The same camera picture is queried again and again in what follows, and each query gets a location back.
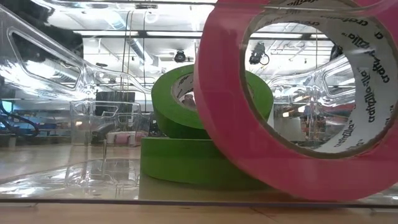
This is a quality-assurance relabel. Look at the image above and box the pink tape roll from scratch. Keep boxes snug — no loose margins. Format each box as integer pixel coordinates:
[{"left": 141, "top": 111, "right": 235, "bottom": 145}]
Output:
[{"left": 193, "top": 0, "right": 398, "bottom": 203}]

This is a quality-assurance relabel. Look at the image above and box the green tape roll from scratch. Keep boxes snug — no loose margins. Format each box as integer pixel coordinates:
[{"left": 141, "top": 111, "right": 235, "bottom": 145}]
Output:
[
  {"left": 150, "top": 63, "right": 275, "bottom": 140},
  {"left": 140, "top": 136, "right": 269, "bottom": 191}
]

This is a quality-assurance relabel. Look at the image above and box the pink white stapler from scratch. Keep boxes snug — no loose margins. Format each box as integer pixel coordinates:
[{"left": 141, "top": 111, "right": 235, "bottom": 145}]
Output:
[{"left": 106, "top": 130, "right": 149, "bottom": 147}]

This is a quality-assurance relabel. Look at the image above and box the black stapler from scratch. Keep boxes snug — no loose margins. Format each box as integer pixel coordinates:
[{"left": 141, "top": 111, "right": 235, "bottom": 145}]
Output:
[{"left": 91, "top": 121, "right": 118, "bottom": 145}]

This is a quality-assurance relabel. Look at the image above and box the clear plastic bin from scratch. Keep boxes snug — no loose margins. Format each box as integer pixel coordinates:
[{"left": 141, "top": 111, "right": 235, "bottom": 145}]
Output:
[
  {"left": 69, "top": 99, "right": 152, "bottom": 147},
  {"left": 0, "top": 0, "right": 398, "bottom": 207}
]

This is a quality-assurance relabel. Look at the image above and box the black overhead camera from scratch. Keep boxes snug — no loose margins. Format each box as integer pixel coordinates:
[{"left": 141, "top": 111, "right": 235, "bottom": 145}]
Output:
[{"left": 174, "top": 49, "right": 187, "bottom": 64}]

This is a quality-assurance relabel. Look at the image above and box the black hanging device with cable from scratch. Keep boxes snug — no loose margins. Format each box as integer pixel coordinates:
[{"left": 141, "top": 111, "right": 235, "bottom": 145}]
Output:
[{"left": 248, "top": 41, "right": 270, "bottom": 67}]

